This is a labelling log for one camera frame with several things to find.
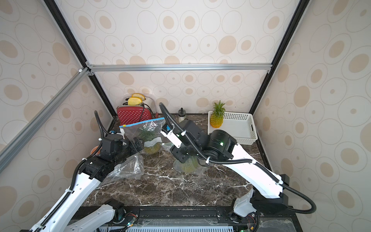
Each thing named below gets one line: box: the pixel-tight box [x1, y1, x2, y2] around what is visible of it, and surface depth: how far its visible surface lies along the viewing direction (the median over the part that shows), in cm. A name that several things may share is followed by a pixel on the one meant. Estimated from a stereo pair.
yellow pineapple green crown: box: [210, 99, 226, 129], surface depth 102 cm
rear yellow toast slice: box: [131, 92, 146, 102], surface depth 108 cm
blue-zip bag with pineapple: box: [118, 117, 166, 155], surface depth 81 cm
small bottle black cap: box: [177, 107, 186, 123], surface depth 111 cm
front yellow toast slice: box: [127, 96, 143, 106], surface depth 105 cm
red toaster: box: [116, 105, 153, 126], surface depth 105 cm
